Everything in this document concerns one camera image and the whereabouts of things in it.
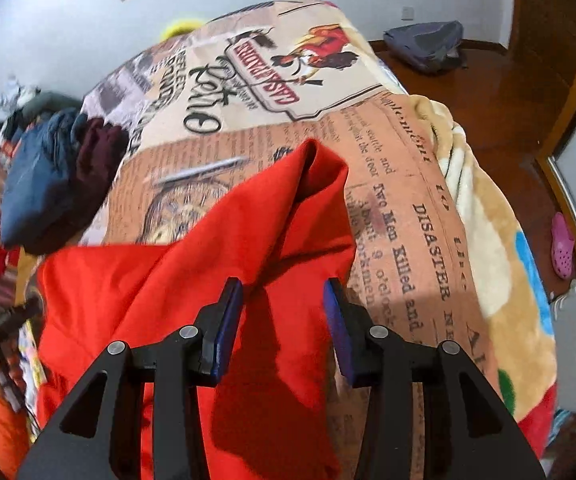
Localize red zip jacket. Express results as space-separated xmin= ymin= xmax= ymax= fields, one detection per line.
xmin=35 ymin=137 xmax=359 ymax=480

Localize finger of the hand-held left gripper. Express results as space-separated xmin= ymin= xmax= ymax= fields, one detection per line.
xmin=0 ymin=297 xmax=43 ymax=332

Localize person's left hand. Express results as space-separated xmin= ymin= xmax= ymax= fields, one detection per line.
xmin=0 ymin=357 xmax=23 ymax=413

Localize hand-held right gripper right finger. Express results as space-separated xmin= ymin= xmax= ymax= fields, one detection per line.
xmin=323 ymin=278 xmax=548 ymax=480

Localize folded blue jeans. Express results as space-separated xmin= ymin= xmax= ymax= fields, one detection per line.
xmin=0 ymin=109 xmax=93 ymax=256
xmin=70 ymin=117 xmax=131 ymax=211

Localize pink clog slipper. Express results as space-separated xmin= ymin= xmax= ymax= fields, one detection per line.
xmin=550 ymin=211 xmax=576 ymax=280

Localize newspaper print bedsheet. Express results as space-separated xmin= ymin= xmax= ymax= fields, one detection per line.
xmin=80 ymin=0 xmax=499 ymax=480

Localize cartoon fleece blanket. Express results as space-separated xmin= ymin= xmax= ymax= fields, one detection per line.
xmin=413 ymin=94 xmax=560 ymax=456

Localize grey backpack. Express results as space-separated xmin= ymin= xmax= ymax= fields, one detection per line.
xmin=383 ymin=20 xmax=469 ymax=75

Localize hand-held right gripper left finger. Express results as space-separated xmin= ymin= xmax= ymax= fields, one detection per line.
xmin=16 ymin=278 xmax=245 ymax=480

